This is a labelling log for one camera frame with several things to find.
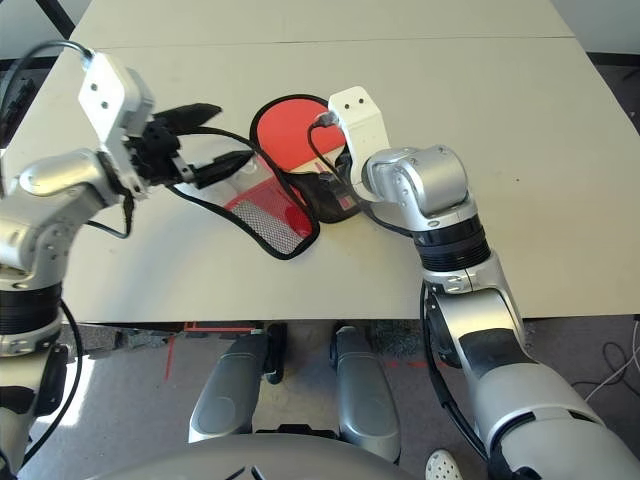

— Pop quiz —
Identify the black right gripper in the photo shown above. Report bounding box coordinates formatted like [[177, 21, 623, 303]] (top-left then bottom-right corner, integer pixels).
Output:
[[327, 152, 362, 214]]

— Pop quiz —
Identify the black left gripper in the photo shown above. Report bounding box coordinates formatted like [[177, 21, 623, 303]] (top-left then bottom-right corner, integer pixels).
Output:
[[123, 102, 256, 191]]

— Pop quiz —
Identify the red black paddle case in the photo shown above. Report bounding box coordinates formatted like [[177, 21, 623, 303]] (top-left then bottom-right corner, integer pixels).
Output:
[[169, 92, 364, 262]]

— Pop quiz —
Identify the dark foam floor mat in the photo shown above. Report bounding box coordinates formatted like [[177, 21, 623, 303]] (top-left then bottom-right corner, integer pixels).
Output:
[[372, 319, 427, 354]]

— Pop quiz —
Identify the black foam floor mat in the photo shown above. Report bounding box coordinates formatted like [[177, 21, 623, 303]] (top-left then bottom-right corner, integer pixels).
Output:
[[0, 72, 37, 147]]

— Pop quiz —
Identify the grey right robot leg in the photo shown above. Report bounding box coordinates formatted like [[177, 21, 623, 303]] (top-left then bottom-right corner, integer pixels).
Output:
[[330, 324, 402, 464]]

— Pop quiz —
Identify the grey robot leg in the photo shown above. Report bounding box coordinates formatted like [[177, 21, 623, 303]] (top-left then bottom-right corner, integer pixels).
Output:
[[188, 323, 289, 446], [330, 324, 402, 464]]

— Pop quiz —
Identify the grey foam floor mat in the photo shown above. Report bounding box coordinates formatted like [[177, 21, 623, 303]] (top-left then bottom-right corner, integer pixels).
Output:
[[59, 322, 187, 352]]

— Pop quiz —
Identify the grey left robot leg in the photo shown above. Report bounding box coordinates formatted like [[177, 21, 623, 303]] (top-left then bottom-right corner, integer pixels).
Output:
[[188, 323, 289, 446]]

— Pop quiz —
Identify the grey robot torso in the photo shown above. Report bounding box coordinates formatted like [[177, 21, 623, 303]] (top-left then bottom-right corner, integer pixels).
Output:
[[112, 432, 417, 480]]

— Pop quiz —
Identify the white perforated clog shoe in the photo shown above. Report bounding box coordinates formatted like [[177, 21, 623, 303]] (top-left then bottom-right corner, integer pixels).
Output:
[[424, 448, 471, 480]]

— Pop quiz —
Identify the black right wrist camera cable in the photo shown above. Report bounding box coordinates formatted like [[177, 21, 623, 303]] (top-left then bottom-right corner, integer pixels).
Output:
[[307, 112, 426, 236]]

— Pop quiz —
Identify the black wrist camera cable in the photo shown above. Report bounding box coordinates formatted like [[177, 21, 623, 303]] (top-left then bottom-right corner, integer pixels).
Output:
[[0, 39, 137, 240], [307, 112, 426, 236]]

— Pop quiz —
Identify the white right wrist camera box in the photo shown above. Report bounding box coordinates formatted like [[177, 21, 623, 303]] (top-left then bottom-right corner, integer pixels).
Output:
[[327, 85, 392, 202]]

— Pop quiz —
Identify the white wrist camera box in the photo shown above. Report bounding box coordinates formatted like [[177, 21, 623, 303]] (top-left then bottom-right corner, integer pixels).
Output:
[[78, 51, 151, 197], [327, 85, 392, 202]]

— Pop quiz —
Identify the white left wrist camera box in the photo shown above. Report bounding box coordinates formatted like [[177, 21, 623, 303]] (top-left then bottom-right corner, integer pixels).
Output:
[[78, 51, 151, 197]]

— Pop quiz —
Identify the black left wrist camera cable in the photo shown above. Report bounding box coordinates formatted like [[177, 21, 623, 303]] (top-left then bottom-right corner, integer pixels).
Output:
[[0, 39, 137, 240]]

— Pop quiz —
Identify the black metal frame leg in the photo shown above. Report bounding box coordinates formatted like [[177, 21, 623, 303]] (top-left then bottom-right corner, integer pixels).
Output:
[[42, 0, 84, 31]]

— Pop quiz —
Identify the white floor cable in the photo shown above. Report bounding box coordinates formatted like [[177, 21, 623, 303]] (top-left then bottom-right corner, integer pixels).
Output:
[[570, 342, 640, 402]]

